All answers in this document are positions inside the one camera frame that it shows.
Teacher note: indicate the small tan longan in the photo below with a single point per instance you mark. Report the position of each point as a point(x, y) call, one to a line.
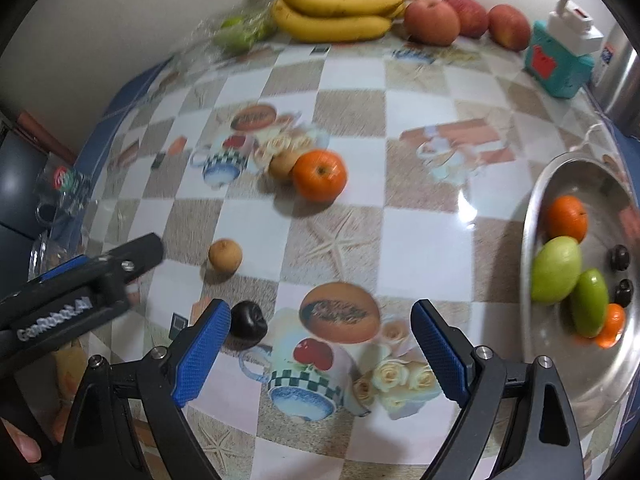
point(225, 256)
point(282, 164)

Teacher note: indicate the stainless steel basin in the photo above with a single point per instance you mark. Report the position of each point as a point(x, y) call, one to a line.
point(590, 375)

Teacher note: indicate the clear bottle red green label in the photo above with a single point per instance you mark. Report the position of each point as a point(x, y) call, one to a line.
point(67, 180)

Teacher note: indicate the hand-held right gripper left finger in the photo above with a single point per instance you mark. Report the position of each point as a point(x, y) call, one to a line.
point(200, 355)

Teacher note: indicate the orange mandarin with stem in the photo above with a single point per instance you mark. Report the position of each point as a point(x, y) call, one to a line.
point(320, 175)

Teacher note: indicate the clear bag of green jujubes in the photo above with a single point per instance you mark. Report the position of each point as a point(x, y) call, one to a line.
point(235, 35)

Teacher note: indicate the white plug adapter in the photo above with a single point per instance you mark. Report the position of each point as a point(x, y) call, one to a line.
point(575, 32)

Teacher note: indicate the stainless steel kettle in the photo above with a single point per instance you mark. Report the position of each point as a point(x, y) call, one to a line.
point(620, 85)

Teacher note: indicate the dark green mango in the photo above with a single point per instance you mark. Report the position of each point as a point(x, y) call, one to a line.
point(590, 302)

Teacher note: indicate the yellow banana bunch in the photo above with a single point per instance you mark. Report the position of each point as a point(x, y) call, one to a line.
point(340, 27)

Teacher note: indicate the red apple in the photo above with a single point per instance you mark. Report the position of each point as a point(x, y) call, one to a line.
point(431, 22)
point(470, 12)
point(509, 26)

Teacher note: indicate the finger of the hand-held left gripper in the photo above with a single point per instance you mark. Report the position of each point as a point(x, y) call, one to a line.
point(62, 270)
point(142, 255)

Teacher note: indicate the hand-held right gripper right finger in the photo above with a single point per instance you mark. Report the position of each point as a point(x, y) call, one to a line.
point(440, 355)

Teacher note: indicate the clear glass cup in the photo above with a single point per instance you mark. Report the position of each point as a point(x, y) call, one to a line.
point(47, 255)

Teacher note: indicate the teal plastic box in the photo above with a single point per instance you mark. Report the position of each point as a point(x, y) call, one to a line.
point(560, 77)

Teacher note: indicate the person's left hand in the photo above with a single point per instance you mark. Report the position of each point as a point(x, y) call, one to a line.
point(22, 445)

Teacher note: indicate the pale green mango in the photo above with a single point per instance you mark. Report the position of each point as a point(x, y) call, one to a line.
point(555, 270)

